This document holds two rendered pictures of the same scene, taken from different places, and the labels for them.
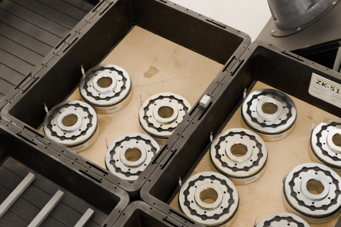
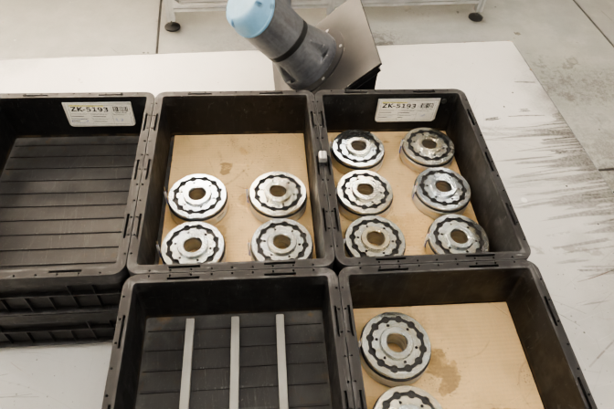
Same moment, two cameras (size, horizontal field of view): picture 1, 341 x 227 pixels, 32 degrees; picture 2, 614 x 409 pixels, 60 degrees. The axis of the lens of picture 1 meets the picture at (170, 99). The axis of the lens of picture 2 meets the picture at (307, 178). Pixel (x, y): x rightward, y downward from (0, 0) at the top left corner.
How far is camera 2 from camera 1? 0.47 m
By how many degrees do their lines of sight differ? 27
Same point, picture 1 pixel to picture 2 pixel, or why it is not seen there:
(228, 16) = not seen: hidden behind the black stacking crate
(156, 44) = (208, 142)
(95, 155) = not seen: hidden behind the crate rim
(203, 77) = (276, 151)
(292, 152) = (396, 173)
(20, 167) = (167, 321)
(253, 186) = (392, 214)
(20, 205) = (201, 357)
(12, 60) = (66, 225)
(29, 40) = (70, 197)
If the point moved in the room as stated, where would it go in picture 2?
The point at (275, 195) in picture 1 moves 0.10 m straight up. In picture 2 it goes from (414, 212) to (426, 175)
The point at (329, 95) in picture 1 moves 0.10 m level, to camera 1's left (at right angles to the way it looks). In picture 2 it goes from (395, 114) to (359, 134)
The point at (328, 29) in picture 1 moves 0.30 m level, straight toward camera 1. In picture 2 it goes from (357, 64) to (421, 163)
